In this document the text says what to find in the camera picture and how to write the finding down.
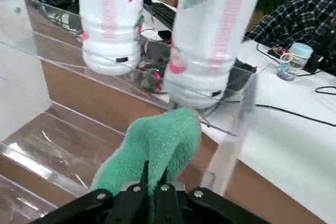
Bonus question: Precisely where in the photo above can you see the person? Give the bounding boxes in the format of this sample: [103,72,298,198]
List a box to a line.
[246,0,336,74]

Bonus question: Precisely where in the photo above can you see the black keyboard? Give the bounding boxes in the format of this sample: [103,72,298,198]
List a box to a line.
[150,2,178,30]

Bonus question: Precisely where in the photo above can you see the clear jar blue lid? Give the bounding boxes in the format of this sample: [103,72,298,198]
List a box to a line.
[276,42,314,81]

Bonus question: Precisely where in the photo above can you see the green cloth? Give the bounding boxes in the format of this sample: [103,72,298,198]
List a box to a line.
[88,106,203,224]

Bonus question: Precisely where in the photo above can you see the white desk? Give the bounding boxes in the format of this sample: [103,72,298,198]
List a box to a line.
[146,0,336,224]

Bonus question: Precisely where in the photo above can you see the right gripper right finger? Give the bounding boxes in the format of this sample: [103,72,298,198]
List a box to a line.
[154,170,265,224]

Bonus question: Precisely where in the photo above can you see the black cable on white desk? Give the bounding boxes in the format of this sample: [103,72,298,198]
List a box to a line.
[254,103,336,127]

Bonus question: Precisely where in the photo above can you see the white bottle pink cap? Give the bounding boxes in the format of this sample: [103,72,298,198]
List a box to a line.
[77,0,145,76]
[163,0,269,111]

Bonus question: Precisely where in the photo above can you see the clear acrylic stepped shelf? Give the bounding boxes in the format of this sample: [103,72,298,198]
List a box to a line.
[0,0,263,224]

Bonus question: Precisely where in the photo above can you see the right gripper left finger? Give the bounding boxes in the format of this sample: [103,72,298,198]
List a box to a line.
[34,159,150,224]

